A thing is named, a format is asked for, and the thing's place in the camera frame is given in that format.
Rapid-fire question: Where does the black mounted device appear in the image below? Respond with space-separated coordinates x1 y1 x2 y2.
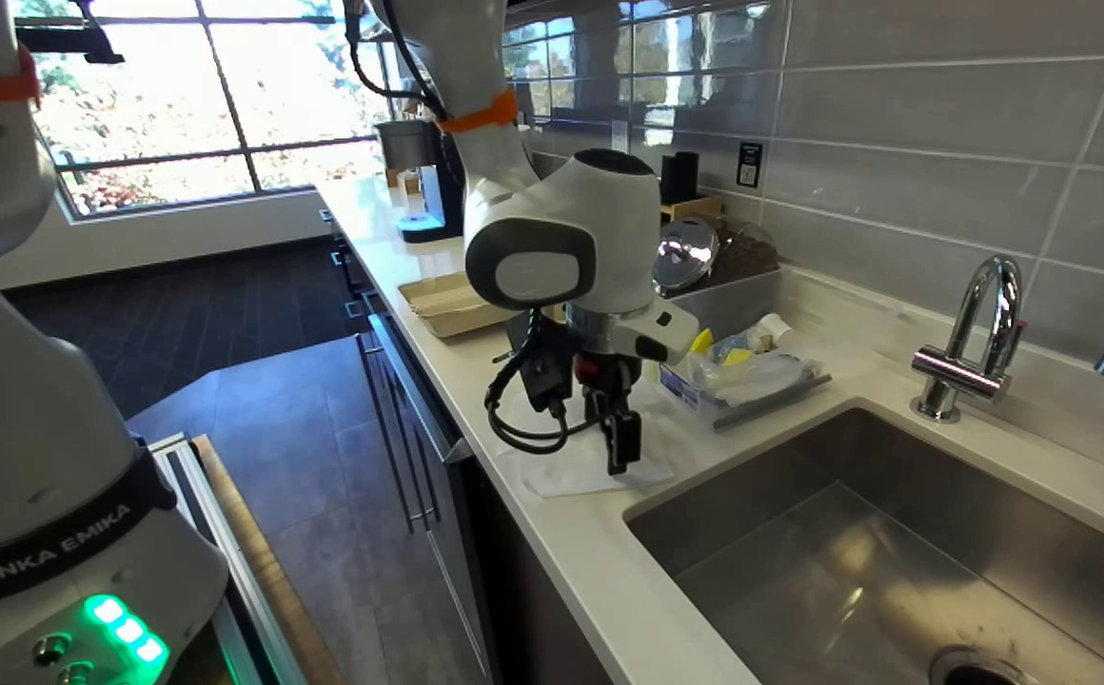
16 7 124 70

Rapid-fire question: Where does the black wall switch plate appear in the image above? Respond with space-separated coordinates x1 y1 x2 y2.
733 137 765 189

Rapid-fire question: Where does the large window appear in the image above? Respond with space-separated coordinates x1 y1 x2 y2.
11 0 392 222

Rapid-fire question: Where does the grey metal countertop appliance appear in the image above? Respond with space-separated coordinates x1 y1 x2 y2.
432 125 466 244

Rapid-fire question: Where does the small chrome faucet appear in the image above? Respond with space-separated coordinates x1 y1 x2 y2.
908 253 1027 428

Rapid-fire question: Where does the wooden countertop organizer rack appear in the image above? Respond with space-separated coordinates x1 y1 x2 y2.
657 185 732 231

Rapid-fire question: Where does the robot mounting table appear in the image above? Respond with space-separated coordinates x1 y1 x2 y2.
143 432 350 685

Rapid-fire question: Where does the black cup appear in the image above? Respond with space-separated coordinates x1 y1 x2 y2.
657 150 704 206

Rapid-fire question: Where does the brown canister with chrome lid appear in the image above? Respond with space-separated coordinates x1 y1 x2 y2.
649 222 785 302

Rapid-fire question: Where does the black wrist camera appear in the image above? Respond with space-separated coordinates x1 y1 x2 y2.
518 350 577 415

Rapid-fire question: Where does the wooden cutting board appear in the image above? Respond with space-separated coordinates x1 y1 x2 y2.
395 268 524 341

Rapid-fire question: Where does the grey dish tray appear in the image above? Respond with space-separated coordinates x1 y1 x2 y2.
657 308 832 435

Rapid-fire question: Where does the steel kitchen sink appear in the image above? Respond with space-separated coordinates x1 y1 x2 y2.
624 400 1104 685

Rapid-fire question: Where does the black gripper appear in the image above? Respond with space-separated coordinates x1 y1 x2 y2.
571 350 645 481

